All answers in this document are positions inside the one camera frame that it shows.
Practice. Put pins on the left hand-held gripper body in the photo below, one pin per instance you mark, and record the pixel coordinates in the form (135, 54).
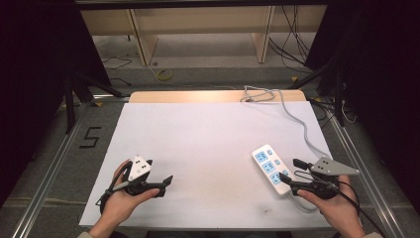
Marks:
(139, 168)

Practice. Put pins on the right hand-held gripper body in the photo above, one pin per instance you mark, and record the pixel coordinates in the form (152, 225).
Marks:
(330, 167)

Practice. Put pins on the white power strip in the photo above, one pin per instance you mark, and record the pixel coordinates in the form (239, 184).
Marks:
(271, 169)

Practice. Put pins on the person's left hand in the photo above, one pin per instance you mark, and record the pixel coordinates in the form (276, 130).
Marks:
(120, 200)

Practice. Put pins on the person's right hand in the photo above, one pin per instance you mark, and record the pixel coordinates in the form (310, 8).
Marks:
(335, 206)

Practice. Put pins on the white table cover sheet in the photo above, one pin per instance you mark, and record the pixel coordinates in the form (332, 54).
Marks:
(204, 155)

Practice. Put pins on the black metal stand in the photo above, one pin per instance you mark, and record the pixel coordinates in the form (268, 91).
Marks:
(333, 86)
(74, 99)

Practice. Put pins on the black curtain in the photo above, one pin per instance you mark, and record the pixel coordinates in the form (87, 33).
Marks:
(36, 66)
(383, 72)

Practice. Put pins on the aluminium floor rail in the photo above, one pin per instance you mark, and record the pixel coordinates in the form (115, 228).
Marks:
(369, 178)
(49, 172)

